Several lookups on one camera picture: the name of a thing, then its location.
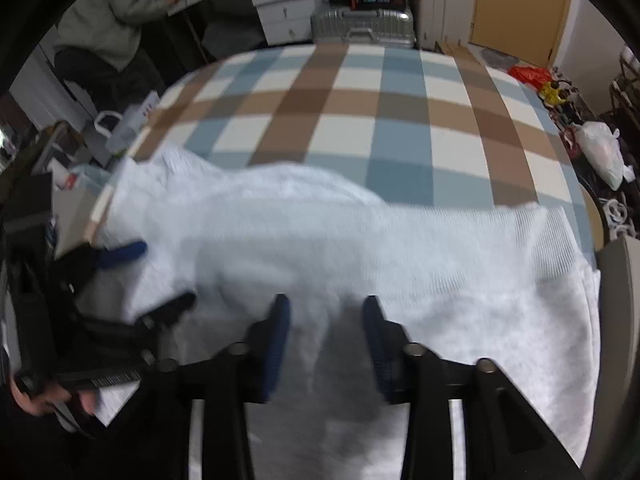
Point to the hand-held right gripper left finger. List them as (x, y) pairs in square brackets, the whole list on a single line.
[(277, 340)]

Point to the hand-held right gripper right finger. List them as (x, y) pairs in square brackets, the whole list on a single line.
[(375, 340)]

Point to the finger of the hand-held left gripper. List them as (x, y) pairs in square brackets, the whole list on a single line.
[(122, 251), (170, 307)]

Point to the white sweatshirt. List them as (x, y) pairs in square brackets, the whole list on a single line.
[(400, 270)]

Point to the person's left hand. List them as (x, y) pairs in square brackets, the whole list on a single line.
[(35, 404)]

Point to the light blue plastic bag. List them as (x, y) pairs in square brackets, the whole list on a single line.
[(90, 180)]

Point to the checked blanket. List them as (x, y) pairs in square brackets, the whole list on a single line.
[(350, 110)]

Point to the white plastic bag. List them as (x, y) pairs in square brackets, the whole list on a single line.
[(602, 152)]

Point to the white drawer cabinet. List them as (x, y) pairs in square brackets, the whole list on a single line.
[(285, 5)]

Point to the yellow toy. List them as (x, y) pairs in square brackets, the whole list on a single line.
[(552, 92)]

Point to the red plastic bag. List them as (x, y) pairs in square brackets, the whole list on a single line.
[(532, 76)]

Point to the silver suitcase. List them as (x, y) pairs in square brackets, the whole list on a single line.
[(350, 22)]

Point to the white wardrobe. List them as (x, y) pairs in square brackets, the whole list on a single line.
[(445, 5)]

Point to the wooden shelf rack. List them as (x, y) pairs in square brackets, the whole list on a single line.
[(627, 85)]

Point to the wooden door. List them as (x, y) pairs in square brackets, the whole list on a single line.
[(520, 10)]

